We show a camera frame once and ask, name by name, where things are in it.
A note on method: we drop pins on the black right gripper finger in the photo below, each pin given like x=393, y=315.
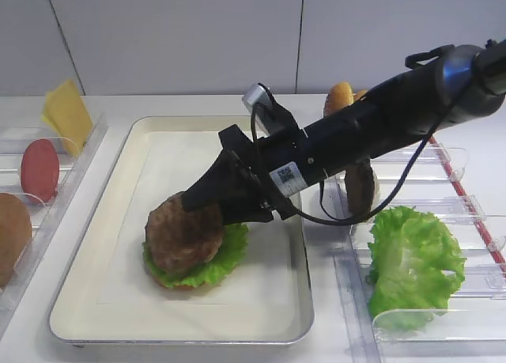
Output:
x=243, y=208

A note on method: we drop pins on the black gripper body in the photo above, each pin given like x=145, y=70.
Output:
x=235, y=141

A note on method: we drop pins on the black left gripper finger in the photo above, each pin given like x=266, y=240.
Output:
x=224, y=183

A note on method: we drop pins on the brown meat patty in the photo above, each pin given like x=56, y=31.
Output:
x=360, y=187
x=179, y=240

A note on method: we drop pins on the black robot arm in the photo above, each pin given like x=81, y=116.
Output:
x=440, y=88

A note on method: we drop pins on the lettuce leaf on burger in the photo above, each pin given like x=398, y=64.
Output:
x=229, y=255

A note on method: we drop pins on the large lettuce leaf in rack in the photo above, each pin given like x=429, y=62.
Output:
x=416, y=266

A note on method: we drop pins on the yellow cheese slice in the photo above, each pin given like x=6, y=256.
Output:
x=65, y=112

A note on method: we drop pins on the red tomato slice in rack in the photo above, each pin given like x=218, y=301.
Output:
x=40, y=171

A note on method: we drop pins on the golden bun top in rack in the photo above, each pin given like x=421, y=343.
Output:
x=341, y=96

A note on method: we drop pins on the bottom bun on tray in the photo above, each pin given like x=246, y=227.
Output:
x=177, y=287

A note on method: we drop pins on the white metal tray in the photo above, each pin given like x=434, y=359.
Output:
x=108, y=296

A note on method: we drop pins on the clear acrylic rack left side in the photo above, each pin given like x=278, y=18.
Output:
x=45, y=216

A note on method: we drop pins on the clear acrylic rack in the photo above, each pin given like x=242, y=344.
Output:
x=45, y=216
x=473, y=327

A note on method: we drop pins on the brown bun in left rack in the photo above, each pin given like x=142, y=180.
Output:
x=16, y=232

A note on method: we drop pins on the clear acrylic rack right side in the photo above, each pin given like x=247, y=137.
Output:
x=473, y=327

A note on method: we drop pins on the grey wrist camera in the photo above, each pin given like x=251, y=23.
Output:
x=270, y=115

